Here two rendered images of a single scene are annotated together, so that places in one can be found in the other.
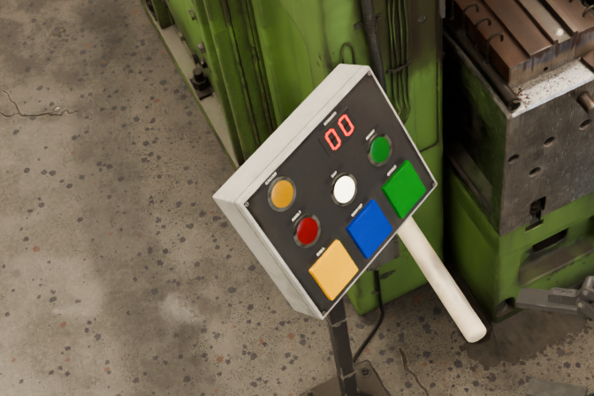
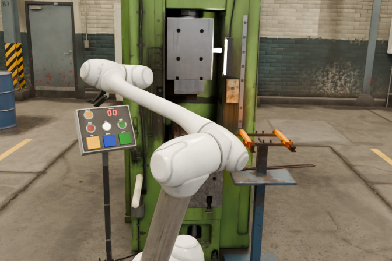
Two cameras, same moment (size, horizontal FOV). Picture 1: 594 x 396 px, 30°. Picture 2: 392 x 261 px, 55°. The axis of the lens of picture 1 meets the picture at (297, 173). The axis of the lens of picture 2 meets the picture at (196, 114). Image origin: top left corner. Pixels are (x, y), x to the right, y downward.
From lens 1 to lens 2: 181 cm
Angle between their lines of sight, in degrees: 43
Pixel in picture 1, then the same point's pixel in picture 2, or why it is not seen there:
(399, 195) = (122, 138)
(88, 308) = (60, 227)
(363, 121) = (120, 115)
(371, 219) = (111, 138)
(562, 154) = not seen: hidden behind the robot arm
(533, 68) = not seen: hidden behind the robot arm
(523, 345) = not seen: outside the picture
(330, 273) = (91, 141)
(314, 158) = (101, 113)
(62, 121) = (91, 193)
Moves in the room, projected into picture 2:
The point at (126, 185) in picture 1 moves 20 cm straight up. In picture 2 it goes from (95, 208) to (94, 189)
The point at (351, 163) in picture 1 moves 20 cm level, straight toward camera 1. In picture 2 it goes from (112, 122) to (94, 130)
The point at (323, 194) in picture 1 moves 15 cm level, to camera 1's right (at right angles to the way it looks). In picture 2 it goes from (100, 123) to (122, 124)
